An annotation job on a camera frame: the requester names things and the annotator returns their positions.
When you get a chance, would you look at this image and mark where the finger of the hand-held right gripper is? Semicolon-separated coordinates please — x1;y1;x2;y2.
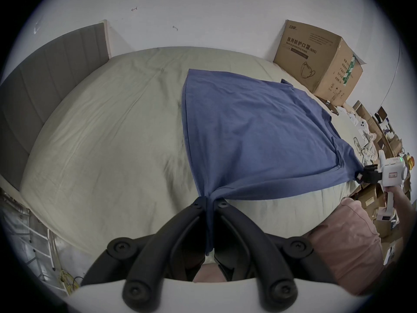
354;164;375;184

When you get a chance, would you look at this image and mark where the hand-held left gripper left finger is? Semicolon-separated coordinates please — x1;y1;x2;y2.
81;197;208;305

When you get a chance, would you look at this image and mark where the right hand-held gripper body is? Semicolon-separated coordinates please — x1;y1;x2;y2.
373;149;408;222

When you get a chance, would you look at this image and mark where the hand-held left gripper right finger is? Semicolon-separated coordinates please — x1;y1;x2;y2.
212;198;340;303

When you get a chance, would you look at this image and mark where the dark blue shirt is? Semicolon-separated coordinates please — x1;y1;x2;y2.
180;69;365;256

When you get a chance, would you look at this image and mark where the person's right forearm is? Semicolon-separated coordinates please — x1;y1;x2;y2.
395;198;417;252

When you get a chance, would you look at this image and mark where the person's right hand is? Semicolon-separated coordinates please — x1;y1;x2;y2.
384;185;408;215

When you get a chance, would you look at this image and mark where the pile of cardboard cartons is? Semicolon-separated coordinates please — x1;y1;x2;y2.
352;100;416;260

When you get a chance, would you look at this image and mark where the person's body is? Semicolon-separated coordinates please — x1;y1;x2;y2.
193;197;385;296

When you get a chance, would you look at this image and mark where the white metal ladder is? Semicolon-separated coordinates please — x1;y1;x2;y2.
18;212;56;275

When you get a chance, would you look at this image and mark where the large brown cardboard carton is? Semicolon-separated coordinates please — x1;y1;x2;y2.
273;20;364;107

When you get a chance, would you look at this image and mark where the bed with beige sheet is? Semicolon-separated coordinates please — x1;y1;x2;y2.
20;46;370;261

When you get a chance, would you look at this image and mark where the grey padded headboard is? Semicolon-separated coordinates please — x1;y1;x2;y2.
0;21;112;190

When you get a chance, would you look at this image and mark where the yellow cable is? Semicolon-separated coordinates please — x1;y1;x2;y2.
59;269;83;295

